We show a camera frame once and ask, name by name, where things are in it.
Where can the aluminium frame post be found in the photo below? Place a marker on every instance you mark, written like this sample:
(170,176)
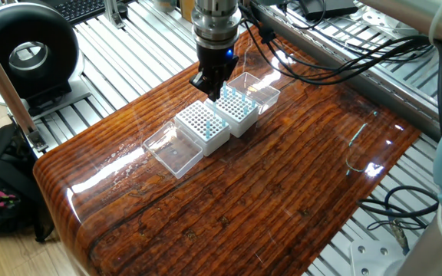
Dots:
(112,13)
(8,90)

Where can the aluminium plate with holes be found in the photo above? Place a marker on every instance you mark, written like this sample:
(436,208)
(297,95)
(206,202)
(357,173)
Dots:
(374,18)

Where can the white perforated pipette tip rack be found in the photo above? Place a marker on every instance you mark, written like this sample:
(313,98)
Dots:
(217,143)
(244,124)

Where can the silver wrist flange coupling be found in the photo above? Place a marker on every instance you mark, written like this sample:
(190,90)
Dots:
(216,23)

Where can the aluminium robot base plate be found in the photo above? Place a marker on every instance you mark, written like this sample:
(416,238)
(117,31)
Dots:
(370,260)

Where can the black power adapter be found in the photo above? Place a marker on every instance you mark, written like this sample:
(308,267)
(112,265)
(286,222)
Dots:
(332,9)

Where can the clear plastic rack lid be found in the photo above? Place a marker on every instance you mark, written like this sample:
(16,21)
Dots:
(257,92)
(173,151)

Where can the brown cardboard box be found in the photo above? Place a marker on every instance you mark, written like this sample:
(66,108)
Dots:
(185,9)

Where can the black backpack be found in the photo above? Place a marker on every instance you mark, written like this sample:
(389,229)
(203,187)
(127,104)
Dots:
(10,180)

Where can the metal can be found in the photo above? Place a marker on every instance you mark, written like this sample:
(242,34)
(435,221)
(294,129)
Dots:
(164,5)

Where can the black computer keyboard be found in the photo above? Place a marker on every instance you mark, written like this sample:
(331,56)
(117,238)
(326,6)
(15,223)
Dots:
(79,9)

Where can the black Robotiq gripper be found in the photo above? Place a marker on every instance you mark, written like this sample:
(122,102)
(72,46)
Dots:
(217,61)

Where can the glossy brown wooden board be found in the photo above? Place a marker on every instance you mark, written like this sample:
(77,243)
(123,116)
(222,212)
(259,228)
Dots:
(244,199)

